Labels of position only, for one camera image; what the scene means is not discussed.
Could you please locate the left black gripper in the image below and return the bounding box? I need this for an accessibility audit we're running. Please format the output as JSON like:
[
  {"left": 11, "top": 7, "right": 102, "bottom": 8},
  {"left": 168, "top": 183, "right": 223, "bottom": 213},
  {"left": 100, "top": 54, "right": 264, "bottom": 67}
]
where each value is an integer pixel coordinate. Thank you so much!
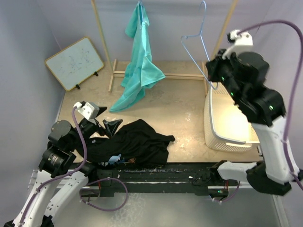
[{"left": 68, "top": 106, "right": 122, "bottom": 150}]

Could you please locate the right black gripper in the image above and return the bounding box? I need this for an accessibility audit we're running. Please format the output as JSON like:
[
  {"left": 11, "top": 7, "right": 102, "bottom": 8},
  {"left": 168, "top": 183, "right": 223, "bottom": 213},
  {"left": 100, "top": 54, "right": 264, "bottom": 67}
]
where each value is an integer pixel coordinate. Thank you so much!
[{"left": 207, "top": 48, "right": 243, "bottom": 102}]

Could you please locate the black t shirt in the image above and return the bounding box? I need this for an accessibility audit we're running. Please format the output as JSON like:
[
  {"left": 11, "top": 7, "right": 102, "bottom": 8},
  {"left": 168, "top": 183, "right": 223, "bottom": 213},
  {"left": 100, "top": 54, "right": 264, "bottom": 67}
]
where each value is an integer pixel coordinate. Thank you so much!
[{"left": 85, "top": 119, "right": 175, "bottom": 165}]

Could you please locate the teal t shirt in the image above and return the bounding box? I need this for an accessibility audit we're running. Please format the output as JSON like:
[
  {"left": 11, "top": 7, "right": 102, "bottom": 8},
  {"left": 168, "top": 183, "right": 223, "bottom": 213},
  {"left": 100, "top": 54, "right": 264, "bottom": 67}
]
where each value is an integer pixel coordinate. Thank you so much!
[{"left": 110, "top": 2, "right": 165, "bottom": 112}]

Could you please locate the blue hanger of teal shirt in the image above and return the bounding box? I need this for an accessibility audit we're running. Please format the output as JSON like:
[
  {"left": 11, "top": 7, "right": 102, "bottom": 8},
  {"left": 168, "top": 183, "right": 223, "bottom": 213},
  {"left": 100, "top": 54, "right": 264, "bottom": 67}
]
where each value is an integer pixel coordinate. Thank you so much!
[{"left": 139, "top": 0, "right": 150, "bottom": 26}]

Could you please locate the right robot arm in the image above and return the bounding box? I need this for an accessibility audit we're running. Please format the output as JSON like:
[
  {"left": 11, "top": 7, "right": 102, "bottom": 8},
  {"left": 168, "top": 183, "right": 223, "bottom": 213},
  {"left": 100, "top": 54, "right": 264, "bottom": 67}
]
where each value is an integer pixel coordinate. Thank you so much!
[{"left": 206, "top": 49, "right": 303, "bottom": 196}]

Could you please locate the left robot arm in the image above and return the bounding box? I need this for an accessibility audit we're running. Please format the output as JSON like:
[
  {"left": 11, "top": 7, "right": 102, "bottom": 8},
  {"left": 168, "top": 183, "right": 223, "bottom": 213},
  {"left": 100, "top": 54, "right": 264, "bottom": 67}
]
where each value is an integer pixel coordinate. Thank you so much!
[{"left": 5, "top": 101, "right": 122, "bottom": 227}]

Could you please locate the wooden clothes rack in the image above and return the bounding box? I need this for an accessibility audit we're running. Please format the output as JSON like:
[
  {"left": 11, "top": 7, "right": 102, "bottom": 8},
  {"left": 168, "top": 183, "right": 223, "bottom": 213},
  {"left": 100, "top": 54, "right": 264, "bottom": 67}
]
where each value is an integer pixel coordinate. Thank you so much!
[{"left": 90, "top": 0, "right": 238, "bottom": 93}]

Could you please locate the white laundry basket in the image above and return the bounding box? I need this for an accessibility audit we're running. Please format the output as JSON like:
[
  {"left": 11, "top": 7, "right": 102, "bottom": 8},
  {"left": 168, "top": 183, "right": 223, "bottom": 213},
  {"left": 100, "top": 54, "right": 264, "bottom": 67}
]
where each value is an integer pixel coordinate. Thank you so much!
[{"left": 204, "top": 83, "right": 259, "bottom": 153}]

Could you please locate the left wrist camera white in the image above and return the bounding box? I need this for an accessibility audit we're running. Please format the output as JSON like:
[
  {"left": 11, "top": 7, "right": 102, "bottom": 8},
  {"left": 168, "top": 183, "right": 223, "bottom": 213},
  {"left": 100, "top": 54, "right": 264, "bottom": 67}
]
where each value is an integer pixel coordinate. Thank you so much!
[{"left": 73, "top": 101, "right": 100, "bottom": 122}]

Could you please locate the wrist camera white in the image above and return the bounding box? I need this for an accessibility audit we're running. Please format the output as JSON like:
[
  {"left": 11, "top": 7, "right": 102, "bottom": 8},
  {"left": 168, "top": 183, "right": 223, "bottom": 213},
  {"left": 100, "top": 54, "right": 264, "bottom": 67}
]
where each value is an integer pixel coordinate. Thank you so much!
[
  {"left": 224, "top": 30, "right": 253, "bottom": 59},
  {"left": 73, "top": 101, "right": 100, "bottom": 122}
]

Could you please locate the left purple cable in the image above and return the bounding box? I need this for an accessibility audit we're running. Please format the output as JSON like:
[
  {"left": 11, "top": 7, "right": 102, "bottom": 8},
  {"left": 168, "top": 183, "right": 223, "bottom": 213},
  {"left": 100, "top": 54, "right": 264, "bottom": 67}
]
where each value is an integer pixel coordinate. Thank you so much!
[{"left": 18, "top": 106, "right": 88, "bottom": 225}]

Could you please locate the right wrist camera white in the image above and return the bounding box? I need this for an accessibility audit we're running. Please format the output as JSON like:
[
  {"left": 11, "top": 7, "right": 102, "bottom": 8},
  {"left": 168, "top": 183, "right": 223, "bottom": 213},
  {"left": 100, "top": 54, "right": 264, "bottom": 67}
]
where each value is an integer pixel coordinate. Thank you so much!
[{"left": 224, "top": 30, "right": 253, "bottom": 59}]

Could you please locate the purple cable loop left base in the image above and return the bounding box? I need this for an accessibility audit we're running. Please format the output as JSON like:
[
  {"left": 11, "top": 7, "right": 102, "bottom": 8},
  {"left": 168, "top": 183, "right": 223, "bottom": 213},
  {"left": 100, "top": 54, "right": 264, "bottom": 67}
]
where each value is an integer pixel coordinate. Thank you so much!
[{"left": 79, "top": 177, "right": 128, "bottom": 212}]

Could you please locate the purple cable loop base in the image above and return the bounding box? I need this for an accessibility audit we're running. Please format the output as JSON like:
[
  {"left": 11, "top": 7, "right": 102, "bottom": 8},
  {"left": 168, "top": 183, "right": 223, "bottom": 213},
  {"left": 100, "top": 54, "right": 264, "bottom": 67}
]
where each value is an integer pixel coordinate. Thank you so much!
[
  {"left": 209, "top": 181, "right": 241, "bottom": 204},
  {"left": 79, "top": 177, "right": 128, "bottom": 212}
]

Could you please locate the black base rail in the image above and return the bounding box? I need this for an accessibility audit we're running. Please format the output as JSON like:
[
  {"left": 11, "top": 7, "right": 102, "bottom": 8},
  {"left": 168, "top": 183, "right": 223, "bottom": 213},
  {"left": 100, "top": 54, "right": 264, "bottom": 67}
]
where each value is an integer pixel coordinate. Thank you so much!
[{"left": 40, "top": 161, "right": 240, "bottom": 198}]

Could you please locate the small whiteboard wooden frame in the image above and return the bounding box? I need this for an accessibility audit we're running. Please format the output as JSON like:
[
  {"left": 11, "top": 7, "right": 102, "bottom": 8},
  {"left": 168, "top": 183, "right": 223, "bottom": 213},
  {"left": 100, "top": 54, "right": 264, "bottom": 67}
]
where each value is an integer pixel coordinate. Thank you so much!
[{"left": 45, "top": 37, "right": 104, "bottom": 91}]

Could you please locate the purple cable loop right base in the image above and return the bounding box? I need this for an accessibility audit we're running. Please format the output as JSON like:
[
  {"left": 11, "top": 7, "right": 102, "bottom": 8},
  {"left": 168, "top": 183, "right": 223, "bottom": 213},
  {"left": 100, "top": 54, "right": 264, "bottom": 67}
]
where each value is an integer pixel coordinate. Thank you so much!
[{"left": 209, "top": 181, "right": 241, "bottom": 204}]

